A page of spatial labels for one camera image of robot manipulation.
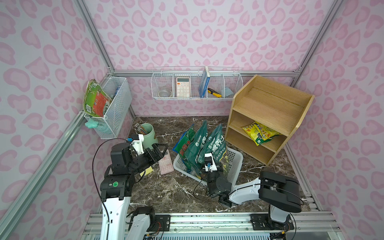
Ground white plastic perforated basket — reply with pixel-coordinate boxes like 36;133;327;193
173;146;244;188

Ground dark green soil bag front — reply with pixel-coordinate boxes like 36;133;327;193
198;124;229;176

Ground dark green soil bag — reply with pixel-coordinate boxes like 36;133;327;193
198;124;229;176
185;120;208;179

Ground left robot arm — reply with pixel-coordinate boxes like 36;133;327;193
100;143;168;240

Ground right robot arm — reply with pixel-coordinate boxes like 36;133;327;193
207;171;303;223

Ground yellow fertilizer packet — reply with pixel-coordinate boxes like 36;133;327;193
242;122;281;146

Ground wooden shelf unit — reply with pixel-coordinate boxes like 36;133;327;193
225;75;315;165

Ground yellow sticky note pad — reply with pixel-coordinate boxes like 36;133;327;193
140;167;154;177

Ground pink calculator on table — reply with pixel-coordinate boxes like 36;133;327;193
159;150;174;175

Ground mint green pen cup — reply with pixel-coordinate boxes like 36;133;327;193
140;123;158;149

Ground coloured pencils in cup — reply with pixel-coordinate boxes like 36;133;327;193
134;124;148;135

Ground mint green sponge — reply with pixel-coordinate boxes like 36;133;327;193
85;119;99;129

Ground clear tape roll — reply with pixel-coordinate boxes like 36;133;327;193
158;87;173;98

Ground green red seed packet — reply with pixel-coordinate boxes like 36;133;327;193
83;79;113;118

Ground pink white calculator in rack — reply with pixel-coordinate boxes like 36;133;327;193
176;77;191;98

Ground yellow utility knife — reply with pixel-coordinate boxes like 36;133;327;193
207;88;222;98

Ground blue book in rack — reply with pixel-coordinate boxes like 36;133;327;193
199;66;211;98

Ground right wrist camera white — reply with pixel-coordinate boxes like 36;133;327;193
204;153;218;173

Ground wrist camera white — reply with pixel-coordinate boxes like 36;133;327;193
204;153;218;173
127;134;144;155

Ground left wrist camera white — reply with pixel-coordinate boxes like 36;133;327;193
127;134;144;155

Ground white wire basket left wall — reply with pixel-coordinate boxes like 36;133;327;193
84;77;133;139

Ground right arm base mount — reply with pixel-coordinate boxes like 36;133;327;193
250;213;296;231

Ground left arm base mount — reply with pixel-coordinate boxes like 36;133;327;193
128;213;171;232

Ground white wire rack back wall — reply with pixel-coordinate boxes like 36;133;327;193
151;67;244;101

